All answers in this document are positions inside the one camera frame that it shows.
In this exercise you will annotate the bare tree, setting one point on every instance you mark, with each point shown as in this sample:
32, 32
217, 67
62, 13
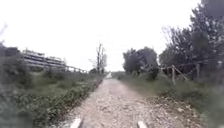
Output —
99, 58

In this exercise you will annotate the clump of dark trees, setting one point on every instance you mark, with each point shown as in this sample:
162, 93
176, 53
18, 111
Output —
140, 60

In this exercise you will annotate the wooden fence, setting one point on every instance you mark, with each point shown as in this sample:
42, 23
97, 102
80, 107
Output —
176, 71
76, 69

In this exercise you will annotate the gravel path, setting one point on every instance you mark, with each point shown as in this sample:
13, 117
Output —
113, 103

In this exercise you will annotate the robot's own part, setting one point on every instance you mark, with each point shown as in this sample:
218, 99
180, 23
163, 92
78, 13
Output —
142, 124
76, 123

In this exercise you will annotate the long pale building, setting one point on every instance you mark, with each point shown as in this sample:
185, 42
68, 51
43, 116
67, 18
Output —
40, 60

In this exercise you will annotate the weedy green verge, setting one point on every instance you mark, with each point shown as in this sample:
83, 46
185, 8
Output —
40, 96
186, 93

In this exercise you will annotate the group of tall trees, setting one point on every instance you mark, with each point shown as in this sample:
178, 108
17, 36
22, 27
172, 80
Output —
203, 40

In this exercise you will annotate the dark bush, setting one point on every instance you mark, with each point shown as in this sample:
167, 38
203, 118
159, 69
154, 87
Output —
11, 66

